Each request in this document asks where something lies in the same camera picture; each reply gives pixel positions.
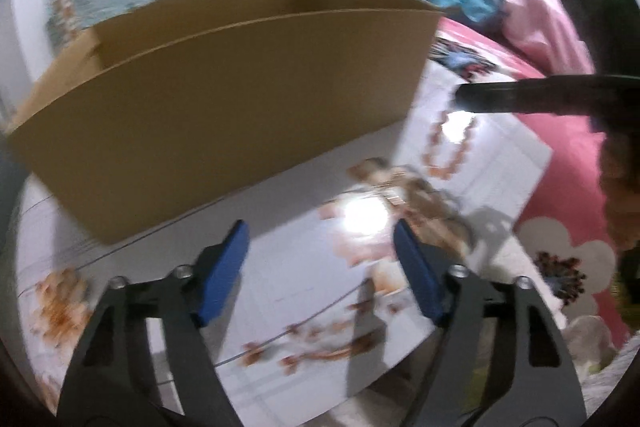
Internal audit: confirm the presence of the person's right hand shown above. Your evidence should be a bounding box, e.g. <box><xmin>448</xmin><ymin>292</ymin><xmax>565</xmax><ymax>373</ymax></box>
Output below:
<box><xmin>597</xmin><ymin>129</ymin><xmax>640</xmax><ymax>253</ymax></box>

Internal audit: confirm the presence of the light pink blanket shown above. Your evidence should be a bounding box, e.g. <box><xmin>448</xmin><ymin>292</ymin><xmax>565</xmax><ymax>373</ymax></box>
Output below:
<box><xmin>500</xmin><ymin>0</ymin><xmax>596</xmax><ymax>75</ymax></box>

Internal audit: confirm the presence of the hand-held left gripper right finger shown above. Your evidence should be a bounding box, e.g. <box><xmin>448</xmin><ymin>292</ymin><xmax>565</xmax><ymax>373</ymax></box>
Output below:
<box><xmin>392</xmin><ymin>219</ymin><xmax>588</xmax><ymax>427</ymax></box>

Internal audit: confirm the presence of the pink bead bracelet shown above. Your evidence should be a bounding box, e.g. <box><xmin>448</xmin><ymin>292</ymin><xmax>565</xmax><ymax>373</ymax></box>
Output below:
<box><xmin>422</xmin><ymin>109</ymin><xmax>476</xmax><ymax>180</ymax></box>

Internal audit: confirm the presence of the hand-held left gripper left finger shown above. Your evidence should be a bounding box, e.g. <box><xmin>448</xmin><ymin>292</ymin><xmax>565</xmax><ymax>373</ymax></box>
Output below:
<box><xmin>56</xmin><ymin>219</ymin><xmax>251</xmax><ymax>427</ymax></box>

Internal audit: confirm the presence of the white fluffy rug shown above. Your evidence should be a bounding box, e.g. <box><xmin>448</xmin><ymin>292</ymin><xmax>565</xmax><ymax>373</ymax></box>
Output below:
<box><xmin>165</xmin><ymin>314</ymin><xmax>640</xmax><ymax>427</ymax></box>

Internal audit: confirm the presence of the brown cardboard box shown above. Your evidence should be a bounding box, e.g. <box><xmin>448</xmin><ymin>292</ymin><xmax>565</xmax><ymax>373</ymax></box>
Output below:
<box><xmin>5</xmin><ymin>0</ymin><xmax>451</xmax><ymax>245</ymax></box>

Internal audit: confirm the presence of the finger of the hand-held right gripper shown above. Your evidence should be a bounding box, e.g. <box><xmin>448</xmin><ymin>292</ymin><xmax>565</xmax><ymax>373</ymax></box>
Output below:
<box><xmin>452</xmin><ymin>74</ymin><xmax>640</xmax><ymax>118</ymax></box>

